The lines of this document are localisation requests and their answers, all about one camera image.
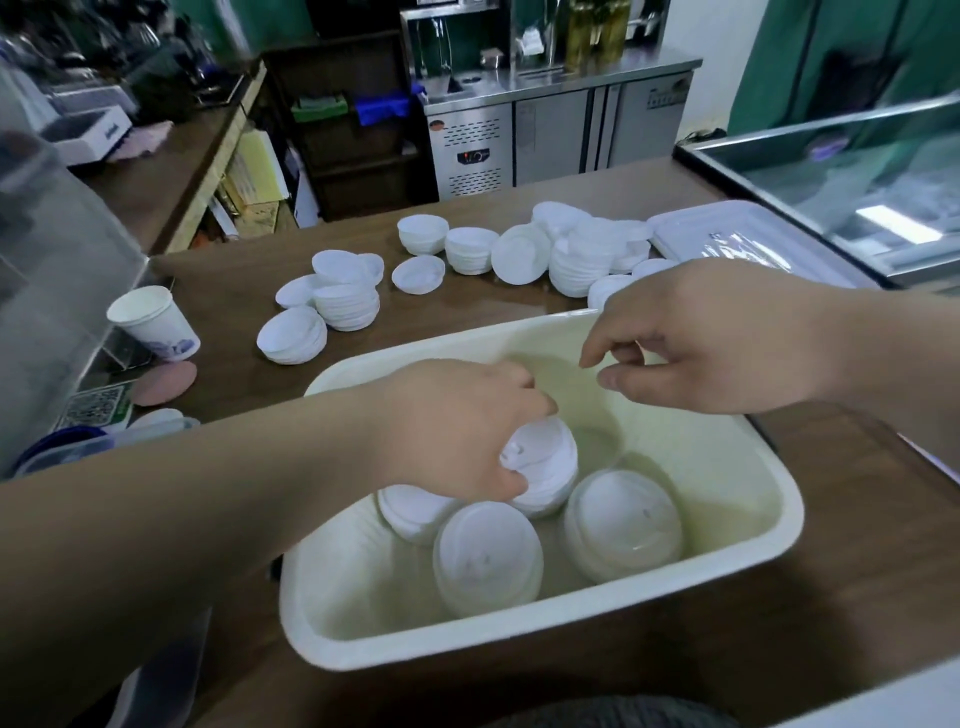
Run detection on person's left hand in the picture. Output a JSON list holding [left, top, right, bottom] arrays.
[[371, 360, 560, 502]]

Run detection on person's right hand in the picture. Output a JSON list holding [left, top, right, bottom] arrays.
[[581, 258, 852, 417]]

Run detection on white plastic lid stack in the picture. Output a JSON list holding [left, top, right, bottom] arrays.
[[432, 500, 546, 621], [498, 416, 581, 521], [377, 483, 464, 546], [561, 468, 684, 587]]

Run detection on person's left forearm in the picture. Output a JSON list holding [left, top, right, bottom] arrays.
[[0, 390, 391, 728]]

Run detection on person's right forearm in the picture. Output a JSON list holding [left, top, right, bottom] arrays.
[[828, 287, 960, 483]]

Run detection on white rectangular plastic basin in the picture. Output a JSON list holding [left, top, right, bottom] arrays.
[[279, 309, 806, 673]]

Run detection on scattered white lid piles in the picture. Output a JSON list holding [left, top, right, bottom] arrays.
[[256, 200, 680, 367]]

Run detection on white tray with plastic wrap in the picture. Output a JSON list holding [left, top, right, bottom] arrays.
[[645, 199, 883, 291]]

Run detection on stainless steel counter fridge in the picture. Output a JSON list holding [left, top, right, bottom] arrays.
[[399, 0, 704, 201]]

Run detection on glass display case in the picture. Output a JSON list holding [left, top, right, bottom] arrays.
[[672, 96, 960, 292]]

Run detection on pink round pad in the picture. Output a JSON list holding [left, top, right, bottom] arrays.
[[141, 360, 198, 407]]

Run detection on dark storage shelf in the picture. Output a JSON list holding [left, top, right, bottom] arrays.
[[260, 30, 441, 228]]

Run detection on yellow liquid bottles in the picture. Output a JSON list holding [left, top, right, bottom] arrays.
[[564, 0, 633, 70]]

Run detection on white paper cup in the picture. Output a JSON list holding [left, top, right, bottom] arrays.
[[105, 285, 202, 363]]

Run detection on blue packet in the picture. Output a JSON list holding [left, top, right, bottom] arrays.
[[354, 89, 413, 127]]

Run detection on green curtain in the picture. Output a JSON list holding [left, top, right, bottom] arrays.
[[729, 0, 960, 138]]

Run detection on yellow cardboard box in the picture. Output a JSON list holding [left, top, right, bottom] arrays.
[[223, 127, 291, 209]]

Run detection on green printed sign card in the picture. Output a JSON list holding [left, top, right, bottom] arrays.
[[54, 381, 137, 435]]

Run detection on green packet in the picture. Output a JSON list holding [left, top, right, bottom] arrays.
[[290, 93, 351, 123]]

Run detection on blue rimmed plastic container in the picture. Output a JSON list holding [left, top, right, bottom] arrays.
[[13, 426, 115, 478]]

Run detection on wooden side counter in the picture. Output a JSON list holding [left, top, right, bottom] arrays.
[[75, 60, 270, 256]]

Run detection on clear acrylic cover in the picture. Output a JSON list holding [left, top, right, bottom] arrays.
[[0, 63, 153, 475]]

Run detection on pink cloth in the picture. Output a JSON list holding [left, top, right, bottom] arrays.
[[107, 120, 175, 163]]

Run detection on white cardboard box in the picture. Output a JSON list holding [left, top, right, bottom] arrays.
[[46, 103, 134, 167]]

